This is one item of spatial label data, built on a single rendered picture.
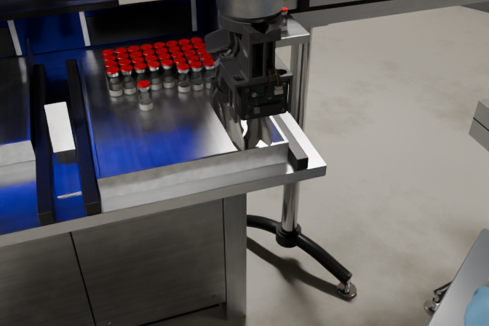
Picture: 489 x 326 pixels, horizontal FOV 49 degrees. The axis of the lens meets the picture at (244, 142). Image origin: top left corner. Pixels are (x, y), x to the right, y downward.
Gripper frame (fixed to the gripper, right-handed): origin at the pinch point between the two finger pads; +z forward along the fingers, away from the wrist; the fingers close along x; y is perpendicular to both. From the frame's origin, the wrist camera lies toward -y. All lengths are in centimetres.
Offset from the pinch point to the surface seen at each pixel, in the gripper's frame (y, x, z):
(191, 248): -36, -2, 58
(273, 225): -57, 28, 79
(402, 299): -27, 59, 92
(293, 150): 1.7, 6.7, 1.7
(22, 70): -37.7, -29.8, 3.4
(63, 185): -2.9, -24.5, 3.5
